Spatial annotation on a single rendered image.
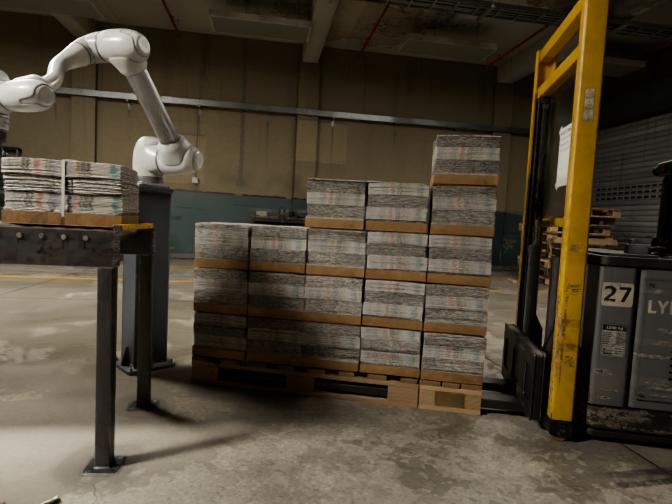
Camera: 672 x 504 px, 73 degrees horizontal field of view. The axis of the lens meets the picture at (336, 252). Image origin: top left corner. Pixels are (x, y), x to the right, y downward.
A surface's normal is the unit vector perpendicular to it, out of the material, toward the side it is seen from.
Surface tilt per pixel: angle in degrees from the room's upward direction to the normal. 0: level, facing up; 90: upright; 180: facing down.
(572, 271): 90
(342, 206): 90
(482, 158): 90
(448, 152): 90
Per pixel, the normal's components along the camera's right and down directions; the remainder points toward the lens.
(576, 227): -0.16, 0.06
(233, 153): 0.15, 0.07
